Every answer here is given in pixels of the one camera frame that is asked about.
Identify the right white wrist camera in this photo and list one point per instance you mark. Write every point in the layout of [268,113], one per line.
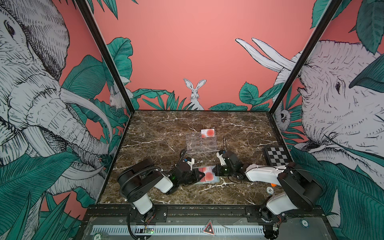
[219,155]

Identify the white slotted cable duct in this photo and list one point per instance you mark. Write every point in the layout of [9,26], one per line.
[169,230]

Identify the red warning triangle sticker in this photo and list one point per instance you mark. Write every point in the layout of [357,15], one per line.
[208,229]

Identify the small white round disc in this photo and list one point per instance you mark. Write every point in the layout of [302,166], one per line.
[270,190]

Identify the black frame post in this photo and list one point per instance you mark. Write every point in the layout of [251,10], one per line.
[322,14]
[98,38]

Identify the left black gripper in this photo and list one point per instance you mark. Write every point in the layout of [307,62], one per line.
[195,172]

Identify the right black frame post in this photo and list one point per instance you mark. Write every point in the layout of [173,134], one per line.
[322,14]

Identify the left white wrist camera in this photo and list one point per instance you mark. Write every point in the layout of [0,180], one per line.
[190,162]

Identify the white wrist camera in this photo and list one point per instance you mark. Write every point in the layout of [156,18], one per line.
[190,162]
[219,155]

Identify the black mounting rail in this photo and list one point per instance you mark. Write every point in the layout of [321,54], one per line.
[163,213]

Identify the black white checkerboard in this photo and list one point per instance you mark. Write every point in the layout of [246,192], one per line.
[276,156]

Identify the red white credit card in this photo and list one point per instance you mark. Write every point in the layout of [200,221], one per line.
[209,176]
[208,133]

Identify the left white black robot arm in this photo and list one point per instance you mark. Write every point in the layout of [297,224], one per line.
[138,180]

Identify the clear plastic organizer box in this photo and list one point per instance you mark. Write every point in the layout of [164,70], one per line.
[196,144]

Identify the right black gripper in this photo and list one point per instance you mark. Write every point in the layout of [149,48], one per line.
[219,171]

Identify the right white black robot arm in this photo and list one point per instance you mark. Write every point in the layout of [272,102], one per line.
[301,190]

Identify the left black frame post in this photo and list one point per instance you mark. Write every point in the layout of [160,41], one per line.
[98,38]

